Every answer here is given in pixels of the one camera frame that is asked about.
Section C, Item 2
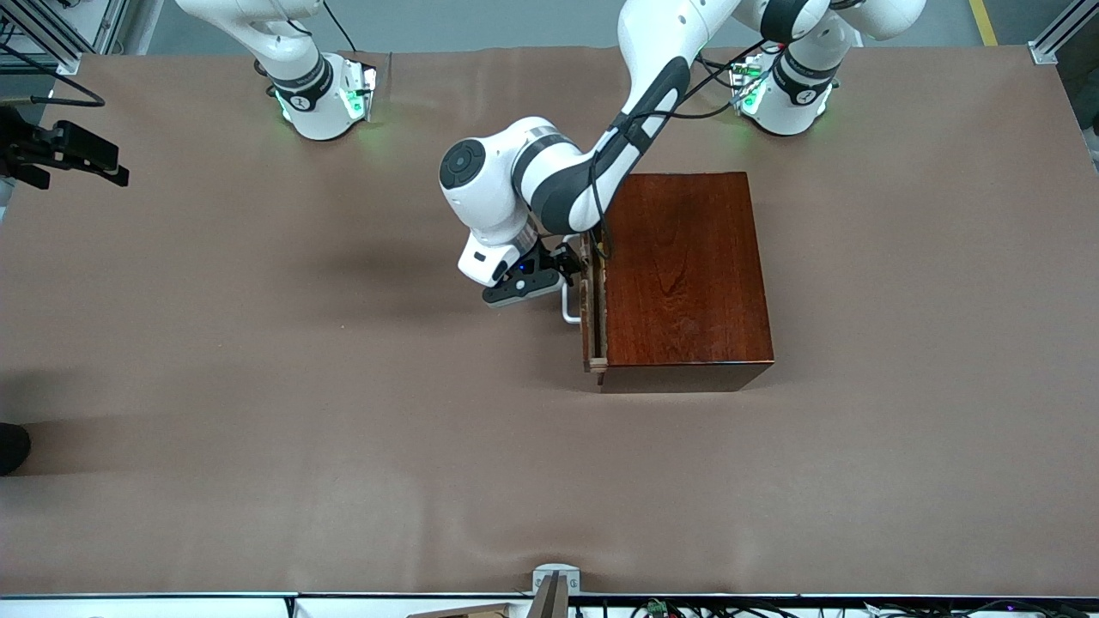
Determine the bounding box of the wooden drawer with white handle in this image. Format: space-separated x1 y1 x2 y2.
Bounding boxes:
562 232 609 385

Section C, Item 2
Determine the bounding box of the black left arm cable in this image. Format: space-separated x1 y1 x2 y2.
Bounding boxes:
588 34 778 260

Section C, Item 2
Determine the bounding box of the brown table cloth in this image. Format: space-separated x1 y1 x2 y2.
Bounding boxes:
0 45 1099 597

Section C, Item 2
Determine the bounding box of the dark brown wooden cabinet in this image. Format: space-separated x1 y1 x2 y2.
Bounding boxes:
598 172 775 394

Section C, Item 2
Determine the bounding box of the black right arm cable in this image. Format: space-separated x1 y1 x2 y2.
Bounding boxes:
0 64 107 108

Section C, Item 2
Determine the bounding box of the yellow floor tape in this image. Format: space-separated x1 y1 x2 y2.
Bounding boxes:
968 0 1002 48

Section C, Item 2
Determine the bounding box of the black right base cable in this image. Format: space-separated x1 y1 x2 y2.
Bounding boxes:
319 0 358 54

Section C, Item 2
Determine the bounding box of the grey metal bracket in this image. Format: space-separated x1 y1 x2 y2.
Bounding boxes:
532 563 580 618

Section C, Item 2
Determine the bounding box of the black shoe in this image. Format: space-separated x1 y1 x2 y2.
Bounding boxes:
0 422 32 476

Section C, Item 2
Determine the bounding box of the black base cable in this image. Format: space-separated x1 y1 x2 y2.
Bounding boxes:
319 0 358 54
697 51 750 94

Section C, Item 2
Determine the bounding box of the black left base cable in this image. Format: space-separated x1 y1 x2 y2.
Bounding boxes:
697 51 750 94

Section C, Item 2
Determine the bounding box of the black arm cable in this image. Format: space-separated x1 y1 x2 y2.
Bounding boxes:
0 64 107 108
588 34 778 260

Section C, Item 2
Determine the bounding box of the brown cardboard piece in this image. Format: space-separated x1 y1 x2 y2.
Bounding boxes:
405 603 516 618

